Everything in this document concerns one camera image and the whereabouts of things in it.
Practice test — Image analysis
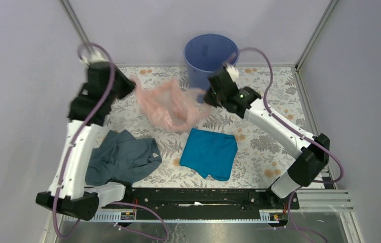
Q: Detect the pink plastic trash bag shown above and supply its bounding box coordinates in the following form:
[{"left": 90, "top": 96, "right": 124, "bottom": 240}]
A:
[{"left": 131, "top": 78, "right": 211, "bottom": 132}]

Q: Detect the blue plastic trash bin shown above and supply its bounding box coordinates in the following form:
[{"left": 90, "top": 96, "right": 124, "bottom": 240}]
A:
[{"left": 184, "top": 34, "right": 239, "bottom": 103}]

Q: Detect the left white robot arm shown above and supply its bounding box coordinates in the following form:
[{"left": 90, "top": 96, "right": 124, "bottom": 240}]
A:
[{"left": 35, "top": 61, "right": 135, "bottom": 221}]

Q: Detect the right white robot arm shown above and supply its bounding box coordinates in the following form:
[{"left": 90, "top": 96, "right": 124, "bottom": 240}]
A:
[{"left": 204, "top": 65, "right": 330, "bottom": 209}]

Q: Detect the teal folded cloth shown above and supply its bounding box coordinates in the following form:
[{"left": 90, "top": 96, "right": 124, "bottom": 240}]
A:
[{"left": 179, "top": 128, "right": 238, "bottom": 181}]

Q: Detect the floral patterned table mat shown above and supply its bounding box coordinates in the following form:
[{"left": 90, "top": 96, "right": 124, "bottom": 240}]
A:
[{"left": 70, "top": 66, "right": 325, "bottom": 189}]

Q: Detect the grey-blue crumpled garment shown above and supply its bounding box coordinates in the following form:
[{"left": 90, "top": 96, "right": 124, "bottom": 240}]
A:
[{"left": 85, "top": 130, "right": 162, "bottom": 186}]

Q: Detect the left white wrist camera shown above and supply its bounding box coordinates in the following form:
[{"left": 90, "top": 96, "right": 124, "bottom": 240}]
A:
[{"left": 80, "top": 52, "right": 107, "bottom": 66}]

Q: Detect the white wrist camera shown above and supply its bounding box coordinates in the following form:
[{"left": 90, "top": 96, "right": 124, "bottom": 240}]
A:
[
  {"left": 223, "top": 63, "right": 240, "bottom": 82},
  {"left": 80, "top": 52, "right": 107, "bottom": 66}
]

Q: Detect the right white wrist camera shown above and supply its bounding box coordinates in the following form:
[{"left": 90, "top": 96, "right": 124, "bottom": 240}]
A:
[{"left": 223, "top": 63, "right": 240, "bottom": 82}]

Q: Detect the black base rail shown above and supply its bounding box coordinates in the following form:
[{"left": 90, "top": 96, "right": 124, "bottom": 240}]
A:
[{"left": 101, "top": 187, "right": 300, "bottom": 221}]

